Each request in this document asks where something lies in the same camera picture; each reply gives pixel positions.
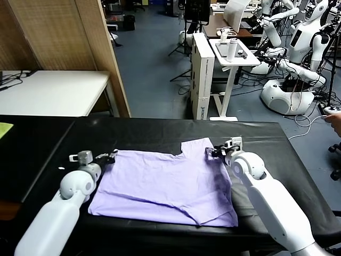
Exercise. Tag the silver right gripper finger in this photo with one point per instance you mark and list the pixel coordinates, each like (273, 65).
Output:
(211, 149)
(211, 155)

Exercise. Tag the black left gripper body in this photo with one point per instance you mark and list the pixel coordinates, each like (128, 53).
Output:
(102, 160)

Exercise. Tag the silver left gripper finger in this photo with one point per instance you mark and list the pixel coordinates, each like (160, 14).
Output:
(109, 160)
(112, 154)

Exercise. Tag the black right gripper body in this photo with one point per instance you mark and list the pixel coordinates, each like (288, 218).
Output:
(223, 152)

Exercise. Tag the lavender t-shirt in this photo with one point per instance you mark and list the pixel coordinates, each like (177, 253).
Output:
(160, 181)

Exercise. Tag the white handheld controller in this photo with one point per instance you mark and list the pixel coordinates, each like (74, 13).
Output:
(331, 109)

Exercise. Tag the small white robot base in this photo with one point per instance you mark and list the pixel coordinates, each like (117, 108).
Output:
(181, 36)

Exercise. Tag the person's forearm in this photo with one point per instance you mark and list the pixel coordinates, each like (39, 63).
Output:
(338, 130)

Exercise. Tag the white robot with raised arm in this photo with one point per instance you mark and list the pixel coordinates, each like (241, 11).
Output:
(273, 34)

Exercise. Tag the person's hand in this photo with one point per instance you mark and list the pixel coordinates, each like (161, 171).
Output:
(336, 118)

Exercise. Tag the black table cover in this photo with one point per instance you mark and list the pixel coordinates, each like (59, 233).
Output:
(160, 133)

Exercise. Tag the white cardboard box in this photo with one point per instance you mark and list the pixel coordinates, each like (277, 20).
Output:
(202, 80)

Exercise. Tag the white rolling side table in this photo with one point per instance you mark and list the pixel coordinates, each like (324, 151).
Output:
(250, 60)

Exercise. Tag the grey tablet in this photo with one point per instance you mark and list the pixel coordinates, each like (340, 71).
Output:
(221, 49)

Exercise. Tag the small black device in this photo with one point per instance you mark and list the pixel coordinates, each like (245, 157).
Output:
(241, 52)

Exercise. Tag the white bottle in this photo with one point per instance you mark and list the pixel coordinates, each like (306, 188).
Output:
(231, 50)

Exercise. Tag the green cloth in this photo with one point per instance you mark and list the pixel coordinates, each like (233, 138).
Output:
(5, 129)

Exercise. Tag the black office chair base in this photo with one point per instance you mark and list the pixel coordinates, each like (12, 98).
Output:
(336, 149)

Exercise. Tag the black tripod stand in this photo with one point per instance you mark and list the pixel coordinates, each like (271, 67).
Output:
(185, 37)

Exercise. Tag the white desk gadget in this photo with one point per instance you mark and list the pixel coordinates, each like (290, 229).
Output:
(223, 32)

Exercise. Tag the brown desk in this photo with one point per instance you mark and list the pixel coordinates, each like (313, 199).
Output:
(209, 30)

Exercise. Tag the wooden partition screen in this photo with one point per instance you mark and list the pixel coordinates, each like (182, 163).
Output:
(61, 34)

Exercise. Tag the black box device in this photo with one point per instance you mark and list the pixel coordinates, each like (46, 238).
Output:
(1, 78)

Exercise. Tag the black bin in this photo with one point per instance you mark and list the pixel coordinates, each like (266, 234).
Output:
(129, 23)

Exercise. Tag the white curved shell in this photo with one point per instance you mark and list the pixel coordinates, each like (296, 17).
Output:
(234, 13)

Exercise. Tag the white humanoid robot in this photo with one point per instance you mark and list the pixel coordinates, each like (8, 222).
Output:
(301, 37)

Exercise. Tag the tall black tripod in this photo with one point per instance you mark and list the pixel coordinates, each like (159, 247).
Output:
(333, 66)

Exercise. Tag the black monitor panel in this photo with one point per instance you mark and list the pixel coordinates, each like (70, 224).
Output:
(197, 10)

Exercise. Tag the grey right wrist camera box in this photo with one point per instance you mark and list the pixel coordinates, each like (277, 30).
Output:
(235, 142)

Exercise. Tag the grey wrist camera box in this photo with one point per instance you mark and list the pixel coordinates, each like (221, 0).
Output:
(84, 157)
(235, 142)

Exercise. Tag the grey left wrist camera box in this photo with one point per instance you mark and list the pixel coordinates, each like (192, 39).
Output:
(84, 157)

